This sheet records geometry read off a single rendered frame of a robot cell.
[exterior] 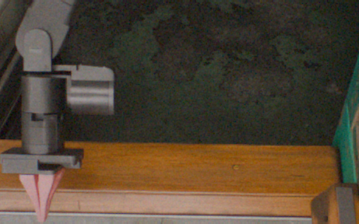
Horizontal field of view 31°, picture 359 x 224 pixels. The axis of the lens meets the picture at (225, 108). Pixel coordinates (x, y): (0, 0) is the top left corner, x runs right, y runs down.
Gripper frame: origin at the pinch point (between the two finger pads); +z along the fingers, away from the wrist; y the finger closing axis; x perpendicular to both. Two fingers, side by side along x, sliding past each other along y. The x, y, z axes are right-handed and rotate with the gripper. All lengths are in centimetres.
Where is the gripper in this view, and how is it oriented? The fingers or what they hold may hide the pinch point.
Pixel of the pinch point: (43, 215)
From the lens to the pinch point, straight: 93.6
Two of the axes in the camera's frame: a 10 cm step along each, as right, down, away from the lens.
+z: -0.3, 10.0, 0.9
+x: -0.1, -0.9, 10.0
